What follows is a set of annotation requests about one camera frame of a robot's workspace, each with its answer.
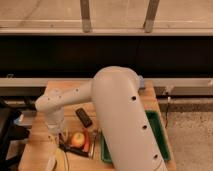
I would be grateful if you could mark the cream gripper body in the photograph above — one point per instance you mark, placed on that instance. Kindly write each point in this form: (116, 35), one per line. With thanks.
(63, 132)

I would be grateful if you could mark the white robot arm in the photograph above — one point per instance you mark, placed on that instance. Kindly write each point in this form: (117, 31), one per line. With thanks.
(114, 92)

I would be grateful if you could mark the red yellow apple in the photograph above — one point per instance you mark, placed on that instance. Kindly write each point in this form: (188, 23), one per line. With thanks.
(78, 139)

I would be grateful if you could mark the orange carrot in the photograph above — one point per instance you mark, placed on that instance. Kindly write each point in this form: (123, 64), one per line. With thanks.
(86, 147)

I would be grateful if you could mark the black rectangular block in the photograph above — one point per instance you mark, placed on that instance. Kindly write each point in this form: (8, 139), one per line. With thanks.
(83, 116)

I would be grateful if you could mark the white plastic knife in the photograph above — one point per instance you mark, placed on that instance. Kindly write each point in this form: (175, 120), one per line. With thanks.
(51, 163)

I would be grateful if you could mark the black equipment at left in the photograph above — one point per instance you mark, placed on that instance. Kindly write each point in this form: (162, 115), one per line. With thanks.
(9, 131)

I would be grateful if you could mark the green plastic tray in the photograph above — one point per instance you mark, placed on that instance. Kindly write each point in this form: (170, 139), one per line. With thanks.
(158, 132)

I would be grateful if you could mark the cream handled knife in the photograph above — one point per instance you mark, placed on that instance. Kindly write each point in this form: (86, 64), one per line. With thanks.
(61, 160)

